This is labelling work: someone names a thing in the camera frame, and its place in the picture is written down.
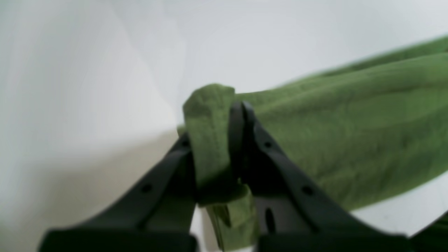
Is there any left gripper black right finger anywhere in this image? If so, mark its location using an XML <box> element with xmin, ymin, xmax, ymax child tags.
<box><xmin>229</xmin><ymin>102</ymin><xmax>413</xmax><ymax>252</ymax></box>

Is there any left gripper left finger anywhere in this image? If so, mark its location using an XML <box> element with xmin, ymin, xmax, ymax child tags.
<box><xmin>38</xmin><ymin>133</ymin><xmax>198</xmax><ymax>252</ymax></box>

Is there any olive green T-shirt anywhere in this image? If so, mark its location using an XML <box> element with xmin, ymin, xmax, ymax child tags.
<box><xmin>178</xmin><ymin>37</ymin><xmax>448</xmax><ymax>251</ymax></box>

